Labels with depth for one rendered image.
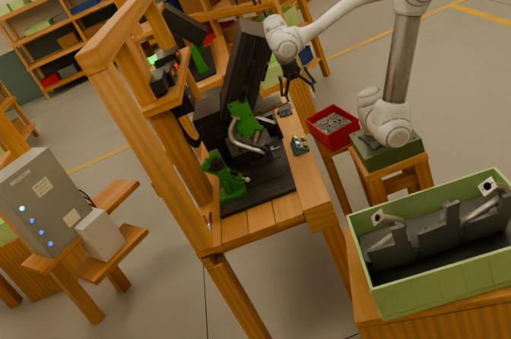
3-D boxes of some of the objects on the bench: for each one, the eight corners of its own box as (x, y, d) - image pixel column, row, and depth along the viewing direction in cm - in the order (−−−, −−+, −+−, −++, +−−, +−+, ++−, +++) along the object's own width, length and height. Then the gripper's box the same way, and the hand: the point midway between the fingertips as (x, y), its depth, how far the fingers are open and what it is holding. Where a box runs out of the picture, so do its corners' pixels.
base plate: (273, 106, 329) (272, 104, 328) (296, 190, 232) (295, 187, 231) (219, 128, 334) (218, 125, 333) (220, 219, 237) (219, 216, 236)
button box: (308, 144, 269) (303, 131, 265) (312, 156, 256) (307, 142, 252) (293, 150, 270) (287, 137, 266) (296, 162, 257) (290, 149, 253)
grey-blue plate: (279, 131, 288) (271, 112, 282) (280, 133, 286) (271, 114, 280) (265, 137, 289) (257, 118, 283) (265, 138, 288) (257, 120, 281)
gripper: (265, 72, 204) (282, 115, 214) (312, 52, 201) (328, 96, 211) (263, 67, 210) (280, 109, 221) (309, 48, 208) (324, 90, 218)
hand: (302, 99), depth 215 cm, fingers open, 10 cm apart
